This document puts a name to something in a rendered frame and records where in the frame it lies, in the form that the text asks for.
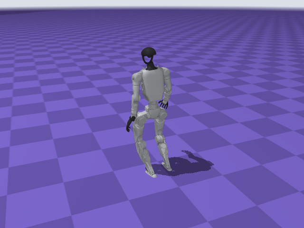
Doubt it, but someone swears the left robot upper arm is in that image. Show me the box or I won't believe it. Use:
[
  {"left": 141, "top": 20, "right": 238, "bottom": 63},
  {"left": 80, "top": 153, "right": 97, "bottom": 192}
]
[{"left": 132, "top": 71, "right": 142, "bottom": 102}]

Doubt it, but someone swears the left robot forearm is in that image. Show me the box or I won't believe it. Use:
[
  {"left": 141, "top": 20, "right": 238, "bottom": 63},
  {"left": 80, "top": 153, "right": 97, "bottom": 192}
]
[{"left": 131, "top": 95, "right": 139, "bottom": 120}]

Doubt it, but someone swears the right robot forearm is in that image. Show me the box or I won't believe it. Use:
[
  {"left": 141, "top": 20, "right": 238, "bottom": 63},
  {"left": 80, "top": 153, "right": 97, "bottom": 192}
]
[{"left": 162, "top": 90, "right": 172, "bottom": 105}]

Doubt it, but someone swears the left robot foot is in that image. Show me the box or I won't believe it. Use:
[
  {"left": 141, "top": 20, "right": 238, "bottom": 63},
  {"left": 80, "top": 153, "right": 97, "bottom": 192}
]
[{"left": 145, "top": 170, "right": 157, "bottom": 178}]

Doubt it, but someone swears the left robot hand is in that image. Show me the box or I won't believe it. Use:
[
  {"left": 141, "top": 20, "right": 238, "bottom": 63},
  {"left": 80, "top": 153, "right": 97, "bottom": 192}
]
[{"left": 126, "top": 116, "right": 136, "bottom": 132}]

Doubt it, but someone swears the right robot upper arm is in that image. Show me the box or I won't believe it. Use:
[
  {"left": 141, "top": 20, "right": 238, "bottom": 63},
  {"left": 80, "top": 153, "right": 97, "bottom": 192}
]
[{"left": 161, "top": 67, "right": 172, "bottom": 93}]

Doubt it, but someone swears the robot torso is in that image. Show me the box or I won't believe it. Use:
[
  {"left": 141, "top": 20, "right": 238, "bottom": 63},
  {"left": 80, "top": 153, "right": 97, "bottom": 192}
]
[{"left": 140, "top": 65, "right": 164, "bottom": 119}]

